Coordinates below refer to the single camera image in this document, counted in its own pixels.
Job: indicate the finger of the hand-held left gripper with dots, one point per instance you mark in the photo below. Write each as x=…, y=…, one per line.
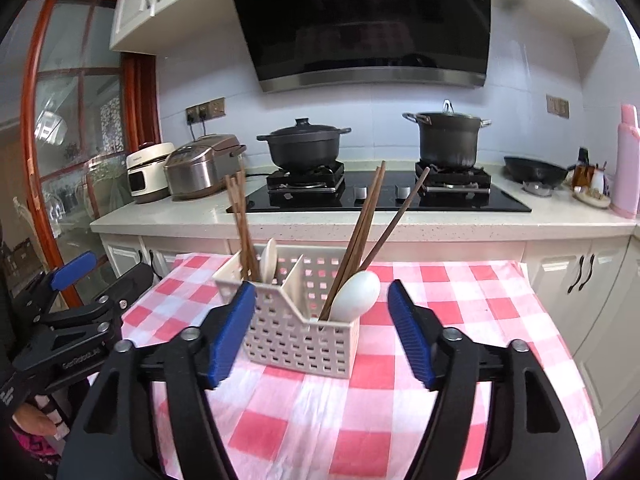
x=75, y=265
x=130, y=285

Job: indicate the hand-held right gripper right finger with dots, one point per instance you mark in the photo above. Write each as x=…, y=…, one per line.
x=412, y=335

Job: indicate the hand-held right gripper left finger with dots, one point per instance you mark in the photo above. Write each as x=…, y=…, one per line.
x=232, y=335

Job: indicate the white perforated plastic basket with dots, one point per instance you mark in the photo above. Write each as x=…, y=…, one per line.
x=295, y=345

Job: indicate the white ceramic spoon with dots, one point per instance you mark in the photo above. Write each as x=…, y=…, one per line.
x=357, y=292
x=270, y=260

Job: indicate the bundle of wooden chopsticks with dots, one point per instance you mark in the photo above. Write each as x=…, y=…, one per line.
x=356, y=240

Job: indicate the person's left hand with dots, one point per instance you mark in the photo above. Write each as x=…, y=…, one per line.
x=35, y=420

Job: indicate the white electric cooker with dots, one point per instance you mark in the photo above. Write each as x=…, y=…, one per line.
x=145, y=175

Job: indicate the pink checkered tablecloth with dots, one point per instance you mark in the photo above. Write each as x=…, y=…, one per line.
x=310, y=425

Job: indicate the silver rice cooker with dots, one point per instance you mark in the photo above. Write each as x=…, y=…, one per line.
x=195, y=170

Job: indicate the wooden framed glass door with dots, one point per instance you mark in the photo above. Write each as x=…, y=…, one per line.
x=30, y=135

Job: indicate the black glass gas hob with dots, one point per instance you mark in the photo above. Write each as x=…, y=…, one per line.
x=450, y=202

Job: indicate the dark stock pot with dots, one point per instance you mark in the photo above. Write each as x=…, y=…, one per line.
x=447, y=140

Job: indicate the black casserole pot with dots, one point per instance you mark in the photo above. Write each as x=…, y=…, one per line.
x=302, y=147

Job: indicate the black wok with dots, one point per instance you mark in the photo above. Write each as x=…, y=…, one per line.
x=535, y=170

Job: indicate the white plate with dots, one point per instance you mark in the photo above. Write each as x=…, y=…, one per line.
x=592, y=201

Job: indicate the brown glass bottle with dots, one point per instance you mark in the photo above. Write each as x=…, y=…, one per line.
x=581, y=175

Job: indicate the white condiment jar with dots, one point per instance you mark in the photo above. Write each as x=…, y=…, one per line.
x=599, y=180

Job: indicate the pink thermos flask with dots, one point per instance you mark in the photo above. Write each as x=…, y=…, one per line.
x=627, y=170

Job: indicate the black range hood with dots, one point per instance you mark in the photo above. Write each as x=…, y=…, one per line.
x=360, y=20

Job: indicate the wall socket panel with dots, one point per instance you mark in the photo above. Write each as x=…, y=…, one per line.
x=558, y=106
x=212, y=109

